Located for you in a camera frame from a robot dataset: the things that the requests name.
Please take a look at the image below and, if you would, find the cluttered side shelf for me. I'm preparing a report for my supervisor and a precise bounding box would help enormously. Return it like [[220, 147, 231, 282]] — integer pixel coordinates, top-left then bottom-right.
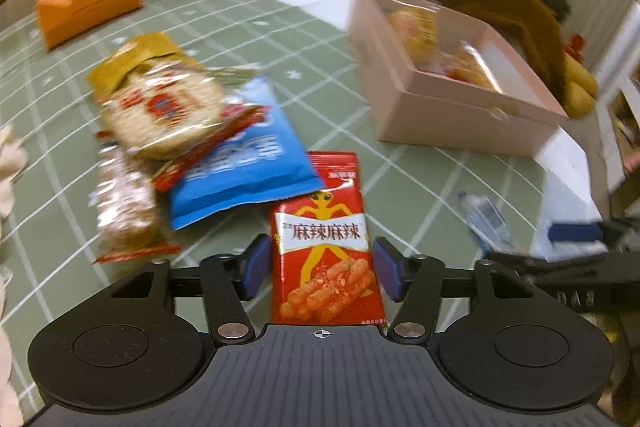
[[597, 72, 640, 188]]

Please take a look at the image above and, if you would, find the rice cracker packet red print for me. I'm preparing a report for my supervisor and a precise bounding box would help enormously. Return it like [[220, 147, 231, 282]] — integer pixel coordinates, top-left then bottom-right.
[[92, 147, 181, 263], [100, 69, 226, 160]]

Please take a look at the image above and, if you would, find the clear plastic snack packet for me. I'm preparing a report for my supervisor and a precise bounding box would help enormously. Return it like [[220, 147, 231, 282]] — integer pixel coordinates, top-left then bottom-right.
[[457, 191, 516, 253]]

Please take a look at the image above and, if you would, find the brown plush toy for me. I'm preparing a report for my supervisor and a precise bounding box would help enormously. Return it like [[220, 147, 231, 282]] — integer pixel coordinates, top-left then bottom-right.
[[410, 0, 571, 108]]

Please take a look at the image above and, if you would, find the long bread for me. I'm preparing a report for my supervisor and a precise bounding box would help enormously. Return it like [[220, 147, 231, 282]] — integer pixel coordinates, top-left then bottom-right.
[[387, 7, 441, 68]]

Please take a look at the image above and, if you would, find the pink gift box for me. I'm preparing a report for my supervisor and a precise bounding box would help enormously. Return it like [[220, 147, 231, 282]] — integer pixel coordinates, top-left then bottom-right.
[[347, 0, 571, 158]]

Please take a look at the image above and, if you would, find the red snack packet orange figure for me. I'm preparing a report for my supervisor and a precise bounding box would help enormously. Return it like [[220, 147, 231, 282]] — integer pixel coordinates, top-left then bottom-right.
[[269, 151, 388, 325]]

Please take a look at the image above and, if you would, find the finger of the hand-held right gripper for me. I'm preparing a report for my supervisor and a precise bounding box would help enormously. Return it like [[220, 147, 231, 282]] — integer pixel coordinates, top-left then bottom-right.
[[487, 249, 556, 279], [547, 217, 640, 254]]

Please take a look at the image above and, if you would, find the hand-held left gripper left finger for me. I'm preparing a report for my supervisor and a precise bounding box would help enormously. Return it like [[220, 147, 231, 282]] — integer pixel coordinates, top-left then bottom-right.
[[107, 234, 273, 348]]

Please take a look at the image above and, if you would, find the yellow snack packet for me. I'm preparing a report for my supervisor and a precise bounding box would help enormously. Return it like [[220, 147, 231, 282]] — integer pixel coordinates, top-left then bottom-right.
[[87, 32, 201, 102]]

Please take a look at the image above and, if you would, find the orange tissue box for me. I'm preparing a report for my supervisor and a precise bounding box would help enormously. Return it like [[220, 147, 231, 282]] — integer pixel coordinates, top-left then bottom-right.
[[34, 0, 143, 50]]

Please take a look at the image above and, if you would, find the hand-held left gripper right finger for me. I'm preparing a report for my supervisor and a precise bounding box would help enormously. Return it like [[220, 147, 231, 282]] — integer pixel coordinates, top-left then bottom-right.
[[372, 237, 538, 348]]

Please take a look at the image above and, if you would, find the blue snack packet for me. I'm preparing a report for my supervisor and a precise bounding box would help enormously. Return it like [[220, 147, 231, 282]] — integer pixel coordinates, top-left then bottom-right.
[[167, 76, 327, 230]]

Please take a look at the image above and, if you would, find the green checked tablecloth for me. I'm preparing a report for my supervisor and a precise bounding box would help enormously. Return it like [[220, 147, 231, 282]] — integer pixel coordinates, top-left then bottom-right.
[[0, 0, 551, 427]]

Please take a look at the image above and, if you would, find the white paper sheet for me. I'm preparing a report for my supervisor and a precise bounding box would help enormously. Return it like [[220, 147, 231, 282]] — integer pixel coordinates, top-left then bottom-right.
[[530, 127, 608, 258]]

